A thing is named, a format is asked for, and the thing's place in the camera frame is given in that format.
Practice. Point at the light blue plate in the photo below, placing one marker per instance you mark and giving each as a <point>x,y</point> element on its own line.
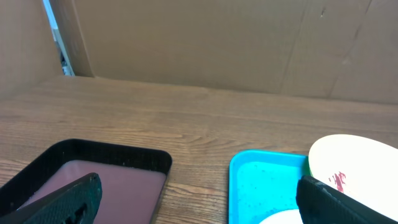
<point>284,217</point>

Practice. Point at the blue plastic tray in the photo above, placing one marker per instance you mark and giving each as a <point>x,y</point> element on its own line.
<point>262,183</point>

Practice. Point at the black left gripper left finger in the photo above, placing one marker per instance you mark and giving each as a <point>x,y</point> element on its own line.
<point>75,203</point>

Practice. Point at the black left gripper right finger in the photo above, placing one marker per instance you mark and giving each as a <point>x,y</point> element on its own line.
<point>318,203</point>

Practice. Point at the black tray with pink liquid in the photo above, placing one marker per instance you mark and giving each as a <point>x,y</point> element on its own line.
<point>132,178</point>

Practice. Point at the yellow-green rimmed plate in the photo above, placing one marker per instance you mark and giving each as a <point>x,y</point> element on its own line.
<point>361,168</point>

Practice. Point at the cardboard back wall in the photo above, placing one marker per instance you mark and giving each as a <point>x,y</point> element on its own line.
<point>338,49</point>

